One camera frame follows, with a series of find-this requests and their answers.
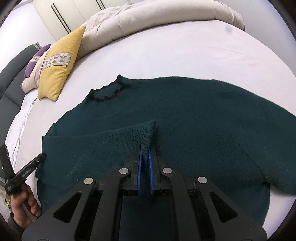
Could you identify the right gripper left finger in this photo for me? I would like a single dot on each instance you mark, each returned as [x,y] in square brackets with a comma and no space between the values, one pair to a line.
[92,209]

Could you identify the grey upholstered headboard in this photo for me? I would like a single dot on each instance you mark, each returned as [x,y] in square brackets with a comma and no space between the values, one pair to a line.
[11,94]

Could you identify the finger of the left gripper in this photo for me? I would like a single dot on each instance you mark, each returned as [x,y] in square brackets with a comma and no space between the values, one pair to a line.
[6,163]
[29,168]

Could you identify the white flat pillow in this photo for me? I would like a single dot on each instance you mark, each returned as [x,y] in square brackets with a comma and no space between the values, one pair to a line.
[17,127]

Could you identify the beige duvet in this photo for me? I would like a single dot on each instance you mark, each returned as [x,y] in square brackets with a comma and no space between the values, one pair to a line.
[117,22]

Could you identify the white bed mattress sheet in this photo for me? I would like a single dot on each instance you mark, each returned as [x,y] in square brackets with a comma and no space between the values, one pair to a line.
[201,50]

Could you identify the dark green knit sweater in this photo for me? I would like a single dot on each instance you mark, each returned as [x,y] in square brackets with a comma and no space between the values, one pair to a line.
[241,142]

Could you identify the white wardrobe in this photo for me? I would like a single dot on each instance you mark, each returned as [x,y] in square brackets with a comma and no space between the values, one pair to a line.
[61,17]

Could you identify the yellow patterned cushion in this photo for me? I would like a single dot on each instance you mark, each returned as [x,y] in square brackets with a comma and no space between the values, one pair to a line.
[58,64]

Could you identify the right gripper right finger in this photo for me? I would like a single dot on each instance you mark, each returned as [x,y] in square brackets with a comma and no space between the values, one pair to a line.
[201,211]

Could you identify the purple patterned pillow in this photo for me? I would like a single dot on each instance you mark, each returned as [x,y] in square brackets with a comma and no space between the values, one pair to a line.
[33,61]

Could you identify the person's left hand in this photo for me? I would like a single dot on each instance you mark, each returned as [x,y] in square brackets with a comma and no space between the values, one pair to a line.
[25,207]

